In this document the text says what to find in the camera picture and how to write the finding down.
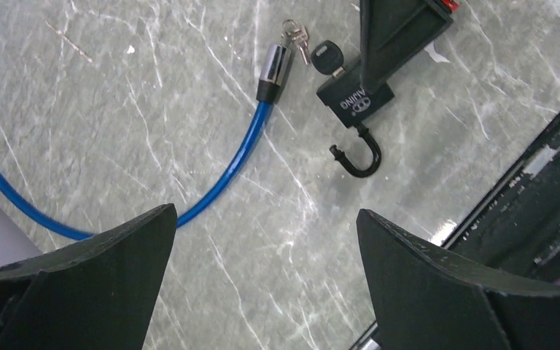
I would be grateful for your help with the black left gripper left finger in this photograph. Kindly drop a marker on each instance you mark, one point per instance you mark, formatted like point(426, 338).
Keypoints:
point(97, 293)

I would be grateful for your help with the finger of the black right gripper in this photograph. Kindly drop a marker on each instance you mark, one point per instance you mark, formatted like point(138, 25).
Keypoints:
point(393, 31)

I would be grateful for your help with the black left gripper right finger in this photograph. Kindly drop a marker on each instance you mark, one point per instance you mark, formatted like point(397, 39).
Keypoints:
point(427, 297)

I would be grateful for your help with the black head key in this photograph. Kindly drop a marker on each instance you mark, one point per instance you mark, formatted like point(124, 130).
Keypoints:
point(328, 59)

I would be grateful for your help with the blue cable lock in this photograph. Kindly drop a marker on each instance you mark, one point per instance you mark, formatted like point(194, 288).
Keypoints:
point(270, 84)

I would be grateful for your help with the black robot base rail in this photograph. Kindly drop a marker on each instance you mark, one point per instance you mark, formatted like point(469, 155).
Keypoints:
point(516, 227)

